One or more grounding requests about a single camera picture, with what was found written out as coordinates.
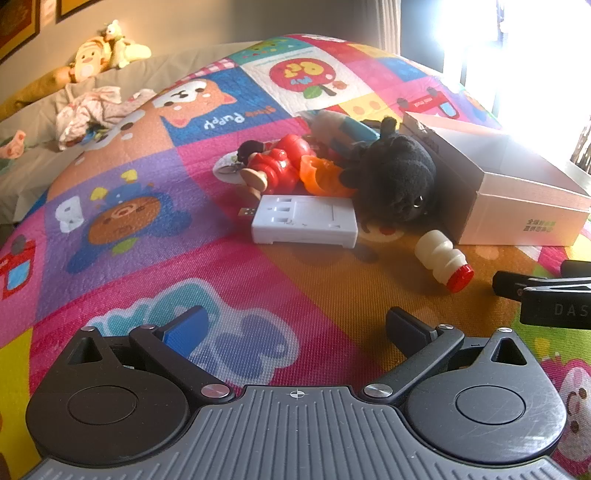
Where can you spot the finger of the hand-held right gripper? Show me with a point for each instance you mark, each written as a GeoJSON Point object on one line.
{"type": "Point", "coordinates": [577, 268]}
{"type": "Point", "coordinates": [508, 282]}

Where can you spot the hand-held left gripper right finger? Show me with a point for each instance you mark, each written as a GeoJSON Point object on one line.
{"type": "Point", "coordinates": [406, 327]}

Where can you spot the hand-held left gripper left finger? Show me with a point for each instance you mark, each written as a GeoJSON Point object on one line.
{"type": "Point", "coordinates": [184, 325]}

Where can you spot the white cardboard box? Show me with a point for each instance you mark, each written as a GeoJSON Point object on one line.
{"type": "Point", "coordinates": [521, 217]}

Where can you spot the white bottle with red cap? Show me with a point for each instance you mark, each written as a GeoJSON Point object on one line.
{"type": "Point", "coordinates": [438, 256]}

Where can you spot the black plush toy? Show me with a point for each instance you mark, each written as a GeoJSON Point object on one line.
{"type": "Point", "coordinates": [397, 170]}

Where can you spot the orange plastic toy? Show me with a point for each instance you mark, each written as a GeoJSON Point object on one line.
{"type": "Point", "coordinates": [318, 175]}

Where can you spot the blue and white packet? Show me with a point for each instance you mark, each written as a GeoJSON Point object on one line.
{"type": "Point", "coordinates": [337, 127]}

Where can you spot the colourful printed play mat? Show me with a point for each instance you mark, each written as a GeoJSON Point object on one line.
{"type": "Point", "coordinates": [194, 221]}

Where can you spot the white plastic charger box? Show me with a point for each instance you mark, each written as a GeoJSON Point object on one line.
{"type": "Point", "coordinates": [304, 221]}

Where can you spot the bright window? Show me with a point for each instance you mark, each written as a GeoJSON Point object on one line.
{"type": "Point", "coordinates": [517, 69]}

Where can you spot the grey sofa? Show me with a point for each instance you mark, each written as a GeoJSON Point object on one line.
{"type": "Point", "coordinates": [32, 170]}

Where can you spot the crumpled pale cloth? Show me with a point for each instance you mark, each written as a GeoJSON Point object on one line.
{"type": "Point", "coordinates": [87, 110]}

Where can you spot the pink plush toy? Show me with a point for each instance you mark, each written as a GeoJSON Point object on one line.
{"type": "Point", "coordinates": [14, 145]}

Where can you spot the yellow tiger plush toy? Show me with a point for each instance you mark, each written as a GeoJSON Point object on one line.
{"type": "Point", "coordinates": [32, 92]}

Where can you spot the beige curtain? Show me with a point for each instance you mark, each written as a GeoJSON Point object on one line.
{"type": "Point", "coordinates": [388, 27]}

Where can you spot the orange plush toy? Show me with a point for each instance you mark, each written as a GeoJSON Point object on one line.
{"type": "Point", "coordinates": [87, 60]}

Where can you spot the cream plush toy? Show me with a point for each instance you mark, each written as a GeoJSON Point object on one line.
{"type": "Point", "coordinates": [122, 48]}

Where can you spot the small framed picture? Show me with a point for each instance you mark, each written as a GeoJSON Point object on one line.
{"type": "Point", "coordinates": [74, 8]}

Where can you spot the large framed picture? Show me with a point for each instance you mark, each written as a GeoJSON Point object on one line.
{"type": "Point", "coordinates": [14, 27]}

